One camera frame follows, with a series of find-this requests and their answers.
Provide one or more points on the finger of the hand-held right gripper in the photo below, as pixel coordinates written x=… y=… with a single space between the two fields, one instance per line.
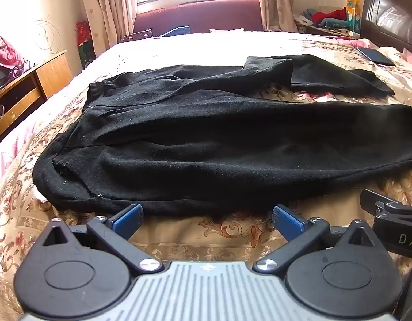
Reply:
x=376 y=200

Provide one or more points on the beige patterned curtain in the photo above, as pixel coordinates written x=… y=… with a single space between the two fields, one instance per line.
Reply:
x=273 y=0
x=107 y=6

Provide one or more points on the dark patterned box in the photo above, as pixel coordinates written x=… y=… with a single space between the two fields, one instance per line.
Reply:
x=137 y=35

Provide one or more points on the wooden desk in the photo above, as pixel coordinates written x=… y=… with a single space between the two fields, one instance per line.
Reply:
x=32 y=87

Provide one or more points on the pile of clothes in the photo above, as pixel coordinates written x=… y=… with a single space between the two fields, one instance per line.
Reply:
x=326 y=20

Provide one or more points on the black pants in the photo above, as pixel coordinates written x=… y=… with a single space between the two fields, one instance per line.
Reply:
x=199 y=147

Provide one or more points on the red bag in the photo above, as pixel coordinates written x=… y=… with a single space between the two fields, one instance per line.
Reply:
x=84 y=38

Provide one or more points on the maroon sofa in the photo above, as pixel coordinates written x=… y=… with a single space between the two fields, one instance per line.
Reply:
x=206 y=15

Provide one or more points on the yellow carton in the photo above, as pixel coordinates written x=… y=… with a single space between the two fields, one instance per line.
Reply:
x=352 y=15

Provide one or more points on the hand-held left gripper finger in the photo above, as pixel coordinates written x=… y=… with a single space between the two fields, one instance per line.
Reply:
x=287 y=220

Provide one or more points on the purple cloth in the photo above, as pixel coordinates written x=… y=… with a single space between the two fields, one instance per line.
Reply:
x=18 y=70

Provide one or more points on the bed with floral golden cover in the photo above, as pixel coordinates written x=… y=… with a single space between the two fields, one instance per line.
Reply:
x=199 y=237

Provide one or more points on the dark wooden headboard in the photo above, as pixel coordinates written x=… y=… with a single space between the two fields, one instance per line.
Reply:
x=393 y=16

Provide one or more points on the pink floral quilt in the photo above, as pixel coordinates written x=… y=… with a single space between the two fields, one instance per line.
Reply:
x=5 y=153

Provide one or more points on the red cloth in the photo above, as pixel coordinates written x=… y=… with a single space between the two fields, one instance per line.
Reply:
x=5 y=53

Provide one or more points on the blue cloth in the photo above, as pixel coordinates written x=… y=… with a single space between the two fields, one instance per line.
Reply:
x=176 y=31

